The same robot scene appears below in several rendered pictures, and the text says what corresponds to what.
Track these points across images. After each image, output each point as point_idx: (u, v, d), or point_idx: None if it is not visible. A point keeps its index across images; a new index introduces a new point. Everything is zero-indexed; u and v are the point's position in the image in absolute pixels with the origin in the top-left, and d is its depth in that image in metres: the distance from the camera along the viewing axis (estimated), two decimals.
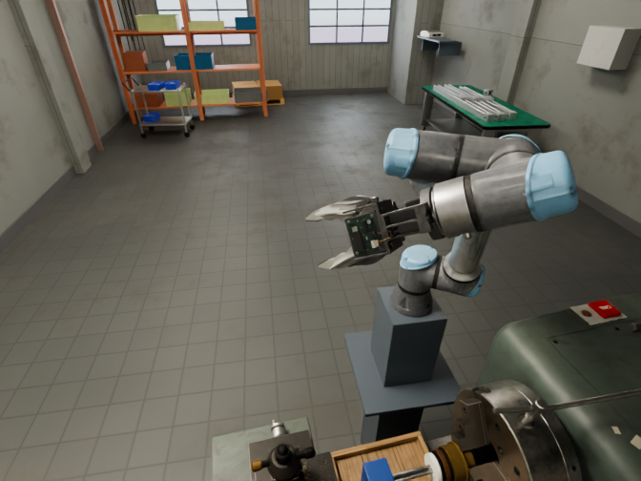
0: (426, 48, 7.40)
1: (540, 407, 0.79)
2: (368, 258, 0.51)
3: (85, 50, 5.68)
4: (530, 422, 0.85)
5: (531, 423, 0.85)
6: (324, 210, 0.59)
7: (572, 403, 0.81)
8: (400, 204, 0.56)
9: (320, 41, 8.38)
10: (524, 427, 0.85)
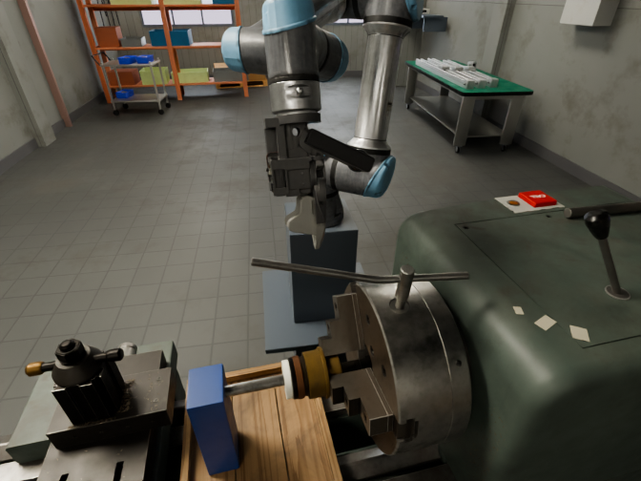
0: (412, 26, 7.17)
1: (410, 265, 0.57)
2: (272, 182, 0.54)
3: (51, 21, 5.45)
4: (392, 305, 0.62)
5: (391, 303, 0.63)
6: None
7: (359, 274, 0.57)
8: None
9: None
10: None
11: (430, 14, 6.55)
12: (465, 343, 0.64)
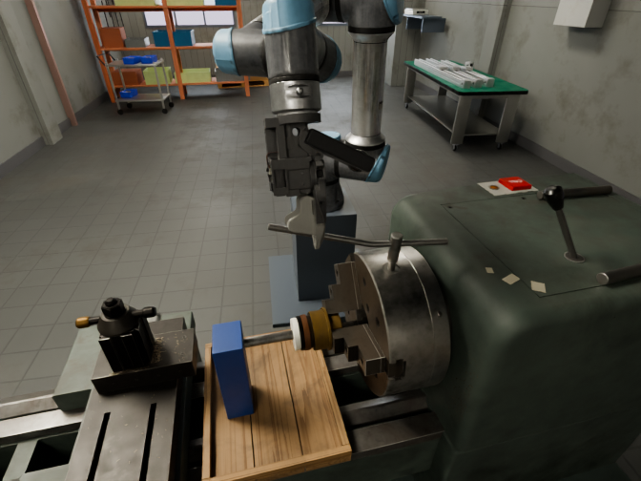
0: (411, 27, 7.28)
1: (399, 232, 0.69)
2: (273, 182, 0.54)
3: (58, 22, 5.57)
4: (384, 267, 0.74)
5: (383, 266, 0.74)
6: None
7: (356, 239, 0.68)
8: None
9: None
10: (394, 264, 0.75)
11: (428, 15, 6.66)
12: (446, 301, 0.76)
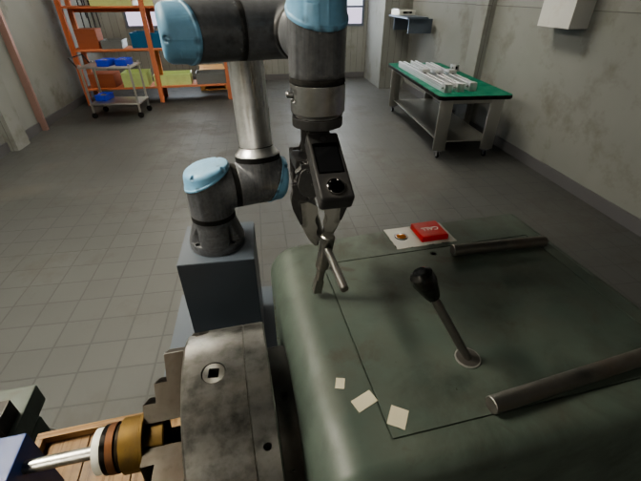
0: (399, 28, 7.08)
1: (334, 238, 0.57)
2: (289, 165, 0.61)
3: (28, 22, 5.36)
4: (205, 372, 0.53)
5: (205, 369, 0.54)
6: None
7: (317, 214, 0.63)
8: None
9: None
10: (220, 365, 0.54)
11: None
12: (296, 413, 0.55)
